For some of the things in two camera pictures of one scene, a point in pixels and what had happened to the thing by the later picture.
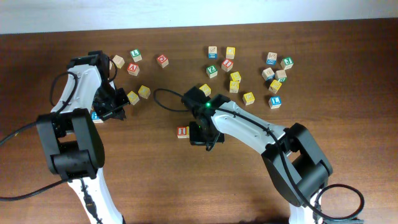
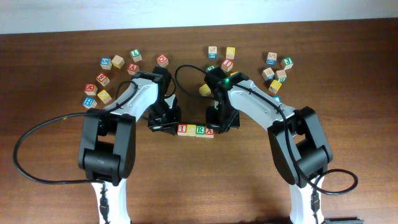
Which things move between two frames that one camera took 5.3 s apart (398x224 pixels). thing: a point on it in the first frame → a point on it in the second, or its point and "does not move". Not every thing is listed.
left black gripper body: (110, 102) → (162, 117)
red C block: (163, 61) does not move
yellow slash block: (275, 86) does not move
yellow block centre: (206, 89) does not move
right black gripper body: (198, 135) → (222, 117)
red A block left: (133, 69) does not move
